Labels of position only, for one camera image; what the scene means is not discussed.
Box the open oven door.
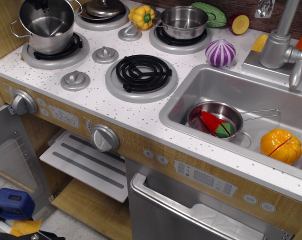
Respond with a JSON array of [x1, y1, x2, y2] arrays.
[[0, 105, 51, 217]]

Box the orange toy pumpkin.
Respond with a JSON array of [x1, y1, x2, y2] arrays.
[[260, 128, 302, 165]]

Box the green toy cucumber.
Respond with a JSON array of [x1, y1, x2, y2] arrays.
[[191, 2, 227, 28]]

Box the oven clock display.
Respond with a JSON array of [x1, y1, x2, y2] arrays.
[[48, 105, 79, 128]]

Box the back left stove burner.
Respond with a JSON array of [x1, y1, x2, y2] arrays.
[[75, 3, 129, 32]]

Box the white oven rack shelf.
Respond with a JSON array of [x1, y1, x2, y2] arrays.
[[40, 131, 128, 203]]

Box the silver dishwasher door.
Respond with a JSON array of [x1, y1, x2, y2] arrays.
[[125, 159, 294, 240]]

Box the yellow toy corn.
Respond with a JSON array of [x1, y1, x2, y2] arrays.
[[252, 34, 268, 53]]

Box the stovetop silver knob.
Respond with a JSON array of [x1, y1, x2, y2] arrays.
[[60, 70, 90, 92], [118, 24, 142, 42], [92, 46, 119, 64]]

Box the steel pot lid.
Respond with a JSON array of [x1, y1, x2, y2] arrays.
[[85, 0, 125, 18]]

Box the front stovetop silver knob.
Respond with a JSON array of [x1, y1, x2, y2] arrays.
[[60, 70, 90, 92]]

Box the yellow cloth scrap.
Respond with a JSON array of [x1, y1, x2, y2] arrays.
[[9, 219, 42, 237]]

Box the yellow toy bell pepper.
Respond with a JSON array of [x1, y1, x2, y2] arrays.
[[128, 5, 156, 30]]

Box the silver sink basin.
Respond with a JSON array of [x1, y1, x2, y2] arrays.
[[159, 64, 302, 179]]

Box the right oven dial knob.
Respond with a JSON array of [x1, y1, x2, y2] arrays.
[[91, 124, 120, 152]]

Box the small steel pot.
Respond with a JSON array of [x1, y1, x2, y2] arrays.
[[152, 6, 216, 40]]

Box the left oven dial knob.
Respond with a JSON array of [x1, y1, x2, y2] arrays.
[[12, 89, 38, 115]]

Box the steel saucepan with handle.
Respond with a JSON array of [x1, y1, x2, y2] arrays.
[[187, 101, 281, 142]]

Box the stove burner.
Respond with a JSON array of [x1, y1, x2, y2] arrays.
[[22, 32, 90, 70], [105, 54, 178, 104], [75, 3, 129, 32], [149, 27, 212, 55]]

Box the middle stovetop silver knob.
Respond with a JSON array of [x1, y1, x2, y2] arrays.
[[92, 46, 119, 64]]

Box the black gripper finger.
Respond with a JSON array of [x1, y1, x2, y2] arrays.
[[29, 0, 49, 12]]

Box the red toy chili pepper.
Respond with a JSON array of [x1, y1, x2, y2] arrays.
[[200, 111, 232, 138]]

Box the tall steel stock pot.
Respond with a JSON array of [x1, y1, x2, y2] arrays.
[[10, 0, 83, 55]]

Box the purple toy onion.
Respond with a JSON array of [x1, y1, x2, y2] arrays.
[[205, 39, 236, 67]]

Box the back right stove burner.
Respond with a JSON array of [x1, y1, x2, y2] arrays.
[[149, 27, 212, 55]]

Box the blue clamp tool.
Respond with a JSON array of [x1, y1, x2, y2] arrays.
[[0, 188, 35, 220]]

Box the oven dial knob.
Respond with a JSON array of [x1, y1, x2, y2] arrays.
[[91, 124, 120, 152], [12, 89, 38, 115]]

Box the silver toy faucet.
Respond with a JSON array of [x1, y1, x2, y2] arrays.
[[242, 0, 302, 89]]

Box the front right stove burner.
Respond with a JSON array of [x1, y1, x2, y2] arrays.
[[105, 54, 178, 104]]

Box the front left stove burner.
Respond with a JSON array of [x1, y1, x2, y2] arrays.
[[22, 32, 90, 70]]

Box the back stovetop silver knob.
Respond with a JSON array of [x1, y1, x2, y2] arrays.
[[118, 24, 142, 42]]

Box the red toy fruit half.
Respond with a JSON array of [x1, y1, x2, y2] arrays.
[[228, 14, 250, 35]]

